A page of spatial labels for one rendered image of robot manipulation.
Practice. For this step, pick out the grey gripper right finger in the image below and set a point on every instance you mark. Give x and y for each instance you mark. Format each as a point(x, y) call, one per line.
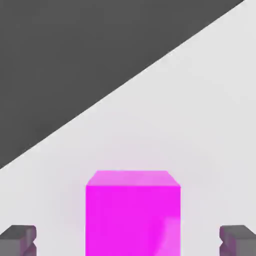
point(240, 242)

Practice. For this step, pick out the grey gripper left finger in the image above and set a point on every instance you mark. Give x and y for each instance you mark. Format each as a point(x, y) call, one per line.
point(16, 241)

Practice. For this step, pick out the small magenta cube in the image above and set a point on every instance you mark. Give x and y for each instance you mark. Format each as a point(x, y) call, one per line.
point(133, 216)

